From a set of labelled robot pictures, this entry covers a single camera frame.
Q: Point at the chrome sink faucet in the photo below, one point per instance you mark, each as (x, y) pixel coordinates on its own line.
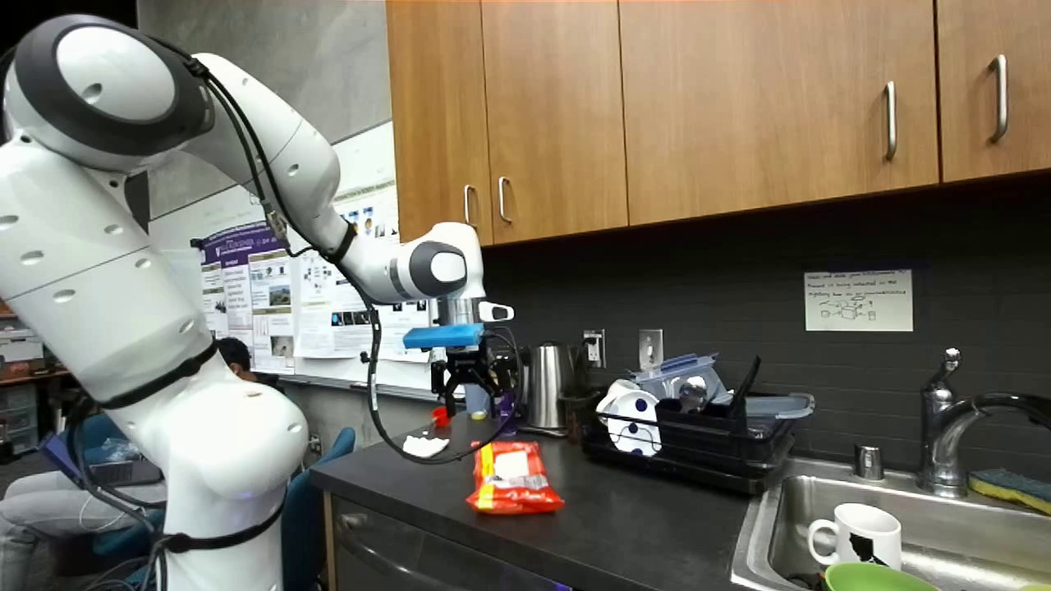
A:
(943, 421)

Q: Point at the green bowl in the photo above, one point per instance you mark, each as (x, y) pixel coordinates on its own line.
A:
(871, 578)

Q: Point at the white black mug in sink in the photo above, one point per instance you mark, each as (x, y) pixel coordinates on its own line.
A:
(855, 533)

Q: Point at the whiteboard with posters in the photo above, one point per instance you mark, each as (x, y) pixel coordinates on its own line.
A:
(301, 314)

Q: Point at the purple bottle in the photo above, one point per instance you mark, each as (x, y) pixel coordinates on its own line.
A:
(508, 408)

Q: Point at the steel thermos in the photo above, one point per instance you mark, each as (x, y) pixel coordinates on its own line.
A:
(545, 380)

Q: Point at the stainless steel sink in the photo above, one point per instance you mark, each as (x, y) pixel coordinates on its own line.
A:
(949, 543)

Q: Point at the white paper sign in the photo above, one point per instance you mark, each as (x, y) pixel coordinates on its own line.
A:
(857, 302)

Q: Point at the blue plastic cup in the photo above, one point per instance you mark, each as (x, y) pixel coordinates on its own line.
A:
(478, 402)

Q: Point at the black dish rack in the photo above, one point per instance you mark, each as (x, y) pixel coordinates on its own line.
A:
(703, 447)

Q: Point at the yellow green sponge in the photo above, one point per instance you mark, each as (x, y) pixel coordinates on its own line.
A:
(1014, 486)

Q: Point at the orange wet wipes packet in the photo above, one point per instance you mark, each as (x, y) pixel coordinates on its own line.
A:
(510, 481)

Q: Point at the wall power outlet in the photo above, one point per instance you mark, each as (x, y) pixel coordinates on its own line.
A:
(648, 349)

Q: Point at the small red object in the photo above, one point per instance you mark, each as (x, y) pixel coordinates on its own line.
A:
(442, 419)

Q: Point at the wooden upper cabinets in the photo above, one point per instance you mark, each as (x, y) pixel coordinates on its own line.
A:
(536, 121)

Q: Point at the blue plastic lid in rack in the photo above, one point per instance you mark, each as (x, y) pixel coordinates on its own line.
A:
(776, 408)

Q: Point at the seated person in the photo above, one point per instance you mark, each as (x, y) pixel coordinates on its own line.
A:
(50, 506)

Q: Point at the white crumpled tissue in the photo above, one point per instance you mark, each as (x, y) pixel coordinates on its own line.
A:
(425, 447)

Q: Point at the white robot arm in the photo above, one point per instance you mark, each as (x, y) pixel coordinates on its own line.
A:
(93, 103)

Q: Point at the small steel cup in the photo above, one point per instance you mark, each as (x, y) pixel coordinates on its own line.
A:
(869, 460)

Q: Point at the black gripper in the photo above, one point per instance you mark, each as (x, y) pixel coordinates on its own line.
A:
(464, 370)

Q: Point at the white patterned mug in rack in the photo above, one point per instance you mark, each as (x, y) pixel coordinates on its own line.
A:
(629, 419)

